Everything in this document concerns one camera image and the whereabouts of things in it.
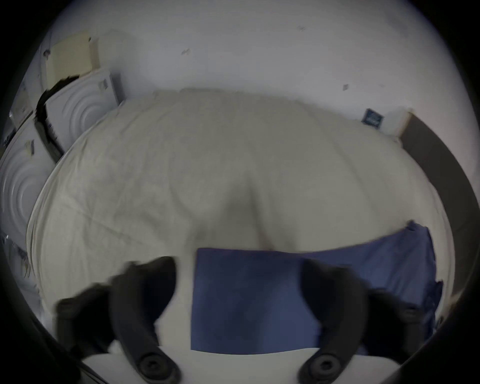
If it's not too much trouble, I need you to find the bed with beige sheet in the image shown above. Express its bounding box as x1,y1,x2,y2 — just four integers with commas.
26,88,456,357

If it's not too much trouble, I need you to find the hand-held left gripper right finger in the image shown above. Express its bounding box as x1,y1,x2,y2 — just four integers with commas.
297,258,436,384

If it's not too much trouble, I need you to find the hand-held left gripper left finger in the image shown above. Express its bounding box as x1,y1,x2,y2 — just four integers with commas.
55,256,182,383

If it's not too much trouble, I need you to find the small blue box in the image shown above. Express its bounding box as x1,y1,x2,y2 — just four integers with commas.
361,108,385,129

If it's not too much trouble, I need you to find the dark blue shirt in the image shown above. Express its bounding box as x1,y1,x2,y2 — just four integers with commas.
190,220,444,356

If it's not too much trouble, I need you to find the dark padded headboard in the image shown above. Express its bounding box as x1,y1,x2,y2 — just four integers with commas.
400,112,480,297

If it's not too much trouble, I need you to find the beige carton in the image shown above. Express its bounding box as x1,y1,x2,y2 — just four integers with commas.
45,32,94,88

